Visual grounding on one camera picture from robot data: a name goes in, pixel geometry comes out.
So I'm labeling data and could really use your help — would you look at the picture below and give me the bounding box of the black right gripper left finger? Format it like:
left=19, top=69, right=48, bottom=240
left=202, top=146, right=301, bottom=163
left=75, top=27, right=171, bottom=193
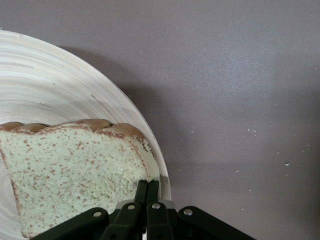
left=31, top=180, right=149, bottom=240

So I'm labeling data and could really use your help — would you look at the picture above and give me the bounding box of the slice of brown bread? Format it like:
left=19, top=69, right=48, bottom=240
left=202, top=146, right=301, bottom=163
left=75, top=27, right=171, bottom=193
left=0, top=118, right=161, bottom=239

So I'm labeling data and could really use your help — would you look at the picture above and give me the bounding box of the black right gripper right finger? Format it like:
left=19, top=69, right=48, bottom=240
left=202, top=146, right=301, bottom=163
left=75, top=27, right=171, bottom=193
left=146, top=180, right=257, bottom=240

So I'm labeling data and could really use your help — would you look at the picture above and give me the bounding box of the large table cover sheet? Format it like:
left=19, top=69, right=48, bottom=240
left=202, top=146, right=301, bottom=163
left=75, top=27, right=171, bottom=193
left=0, top=0, right=320, bottom=240

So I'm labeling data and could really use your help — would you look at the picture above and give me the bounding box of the round wooden plate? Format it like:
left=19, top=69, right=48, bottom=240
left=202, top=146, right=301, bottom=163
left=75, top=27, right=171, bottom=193
left=0, top=29, right=172, bottom=240

